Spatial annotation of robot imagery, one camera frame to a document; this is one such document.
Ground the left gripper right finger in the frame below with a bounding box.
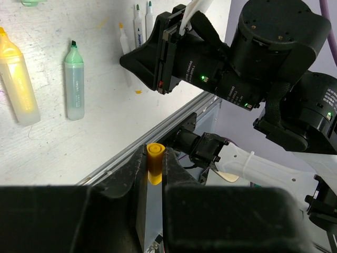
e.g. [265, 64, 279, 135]
[162, 148, 313, 252]

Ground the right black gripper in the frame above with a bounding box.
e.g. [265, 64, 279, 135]
[119, 4, 293, 110]

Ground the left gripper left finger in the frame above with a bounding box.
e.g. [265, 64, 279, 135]
[1, 145, 147, 252]

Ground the yellow capped white marker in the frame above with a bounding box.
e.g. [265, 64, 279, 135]
[119, 22, 132, 88]

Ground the dark green marker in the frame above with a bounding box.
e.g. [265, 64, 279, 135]
[133, 4, 144, 48]

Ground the green capped white marker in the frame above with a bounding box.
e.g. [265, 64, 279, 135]
[145, 1, 154, 40]

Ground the light green highlighter body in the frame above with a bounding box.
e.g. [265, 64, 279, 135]
[64, 41, 85, 121]

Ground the small yellow marker cap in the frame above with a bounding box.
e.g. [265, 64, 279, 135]
[146, 143, 165, 186]

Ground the light green marker cap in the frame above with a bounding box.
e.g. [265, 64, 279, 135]
[21, 0, 46, 7]

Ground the yellow highlighter body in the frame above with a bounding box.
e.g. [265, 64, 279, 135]
[1, 28, 41, 126]

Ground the aluminium frame rail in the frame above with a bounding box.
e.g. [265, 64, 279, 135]
[77, 92, 222, 186]

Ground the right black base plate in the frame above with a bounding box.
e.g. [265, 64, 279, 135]
[158, 112, 197, 148]

